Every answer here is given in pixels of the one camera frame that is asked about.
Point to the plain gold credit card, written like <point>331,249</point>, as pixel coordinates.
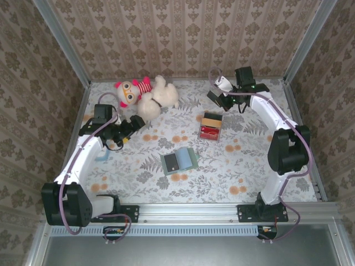
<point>211,122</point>

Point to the red credit card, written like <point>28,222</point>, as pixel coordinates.
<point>210,134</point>

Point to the black credit card with chip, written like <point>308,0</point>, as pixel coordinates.
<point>171,162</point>

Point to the green card holder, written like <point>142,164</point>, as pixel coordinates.
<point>185,159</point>

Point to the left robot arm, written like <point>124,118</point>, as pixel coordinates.
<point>80,158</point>

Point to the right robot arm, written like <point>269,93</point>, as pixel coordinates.
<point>266,110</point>

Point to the plush doll with orange glasses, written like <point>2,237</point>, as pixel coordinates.
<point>127,92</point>

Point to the pale blue plastic tray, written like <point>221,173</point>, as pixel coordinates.
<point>103,158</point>

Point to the cream plush teddy bear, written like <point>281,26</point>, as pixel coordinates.
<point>161,97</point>

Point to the floral patterned tablecloth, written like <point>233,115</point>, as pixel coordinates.
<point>222,171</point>

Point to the grey metal panel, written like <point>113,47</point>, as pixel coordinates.
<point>194,252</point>

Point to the aluminium side rail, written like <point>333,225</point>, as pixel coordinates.
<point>80,110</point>
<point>294,110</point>

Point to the aluminium frame post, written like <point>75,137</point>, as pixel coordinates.
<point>63,41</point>
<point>308,41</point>

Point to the aluminium mounting rail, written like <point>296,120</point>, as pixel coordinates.
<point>188,212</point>

